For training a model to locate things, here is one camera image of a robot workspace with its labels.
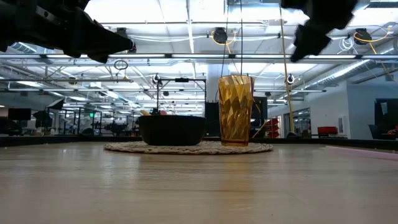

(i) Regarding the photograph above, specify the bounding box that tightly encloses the amber faceted plastic tumbler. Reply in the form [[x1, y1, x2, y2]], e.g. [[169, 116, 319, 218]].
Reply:
[[217, 75, 256, 147]]

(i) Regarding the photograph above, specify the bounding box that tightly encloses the black cabinet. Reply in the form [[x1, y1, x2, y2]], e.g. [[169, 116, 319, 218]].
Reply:
[[371, 97, 398, 141]]

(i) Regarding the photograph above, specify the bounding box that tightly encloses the black bowl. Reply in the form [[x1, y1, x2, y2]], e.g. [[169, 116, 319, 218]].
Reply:
[[137, 114, 207, 147]]

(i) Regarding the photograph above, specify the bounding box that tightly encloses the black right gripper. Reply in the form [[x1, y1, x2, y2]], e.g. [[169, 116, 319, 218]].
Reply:
[[280, 0, 359, 63]]

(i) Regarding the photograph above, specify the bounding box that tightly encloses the black ceiling cable reel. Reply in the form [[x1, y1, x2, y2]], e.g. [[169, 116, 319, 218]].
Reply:
[[211, 26, 229, 45], [354, 27, 373, 46]]

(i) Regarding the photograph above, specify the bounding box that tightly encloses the yellow hose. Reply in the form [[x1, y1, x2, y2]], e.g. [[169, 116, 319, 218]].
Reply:
[[278, 6, 297, 135]]

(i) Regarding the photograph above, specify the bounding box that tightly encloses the red storage bin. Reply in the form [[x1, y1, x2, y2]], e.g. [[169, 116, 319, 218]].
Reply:
[[317, 125, 339, 137]]

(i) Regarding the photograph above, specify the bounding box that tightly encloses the round woven wicker placemat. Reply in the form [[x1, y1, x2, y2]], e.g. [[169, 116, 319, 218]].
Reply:
[[103, 140, 275, 156]]

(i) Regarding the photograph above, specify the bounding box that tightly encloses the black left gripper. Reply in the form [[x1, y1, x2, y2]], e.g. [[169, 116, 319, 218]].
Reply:
[[0, 0, 137, 64]]

